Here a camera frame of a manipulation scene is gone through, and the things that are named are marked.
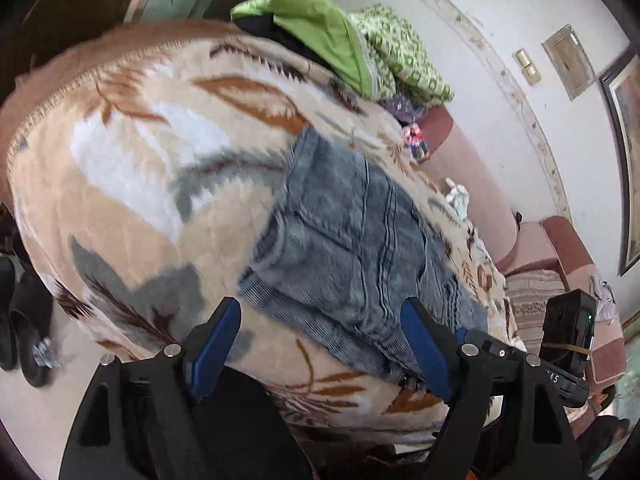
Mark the white cloth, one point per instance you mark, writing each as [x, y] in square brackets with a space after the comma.
[604, 297]

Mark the black shoe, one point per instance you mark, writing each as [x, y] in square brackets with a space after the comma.
[32, 330]

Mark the purple cloth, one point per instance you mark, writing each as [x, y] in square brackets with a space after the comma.
[400, 108]

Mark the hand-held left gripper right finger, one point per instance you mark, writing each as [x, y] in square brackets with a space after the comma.
[425, 350]

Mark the grey-blue denim pants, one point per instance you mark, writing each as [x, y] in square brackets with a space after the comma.
[340, 240]

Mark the framed wall panel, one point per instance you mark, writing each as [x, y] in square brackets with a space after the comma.
[570, 60]

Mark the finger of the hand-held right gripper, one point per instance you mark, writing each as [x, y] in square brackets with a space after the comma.
[492, 346]

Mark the striped sofa cushion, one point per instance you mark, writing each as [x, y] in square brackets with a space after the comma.
[530, 300]

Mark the beige leaf-print blanket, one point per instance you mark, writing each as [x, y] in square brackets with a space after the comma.
[125, 185]

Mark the beige wall switch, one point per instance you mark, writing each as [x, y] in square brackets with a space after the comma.
[533, 73]
[522, 58]

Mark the black cloth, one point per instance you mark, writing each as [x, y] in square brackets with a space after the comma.
[260, 25]

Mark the green patterned quilt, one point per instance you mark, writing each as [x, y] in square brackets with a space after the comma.
[310, 25]

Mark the pink quilted sofa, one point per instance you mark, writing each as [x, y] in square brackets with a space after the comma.
[480, 185]

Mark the framed wall picture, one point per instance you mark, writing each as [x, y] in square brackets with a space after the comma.
[630, 160]

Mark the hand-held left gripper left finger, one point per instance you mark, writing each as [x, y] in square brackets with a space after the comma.
[217, 347]

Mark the small colourful packet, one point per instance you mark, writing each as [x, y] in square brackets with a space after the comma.
[417, 142]

